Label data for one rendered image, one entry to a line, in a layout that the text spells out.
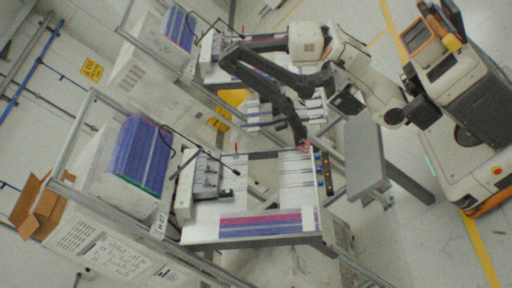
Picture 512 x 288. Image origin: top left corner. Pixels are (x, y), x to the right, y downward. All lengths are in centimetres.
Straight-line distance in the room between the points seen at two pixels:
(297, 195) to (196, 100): 134
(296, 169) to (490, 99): 107
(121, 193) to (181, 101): 140
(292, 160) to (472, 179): 95
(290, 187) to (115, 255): 98
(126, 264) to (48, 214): 46
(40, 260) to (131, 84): 138
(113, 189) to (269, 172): 190
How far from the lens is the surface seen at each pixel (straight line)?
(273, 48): 288
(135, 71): 393
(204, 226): 289
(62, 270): 426
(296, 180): 304
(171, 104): 403
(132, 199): 278
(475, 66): 261
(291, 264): 302
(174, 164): 308
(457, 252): 318
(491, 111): 277
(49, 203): 291
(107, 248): 290
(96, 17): 598
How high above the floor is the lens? 228
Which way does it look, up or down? 23 degrees down
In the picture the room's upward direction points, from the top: 56 degrees counter-clockwise
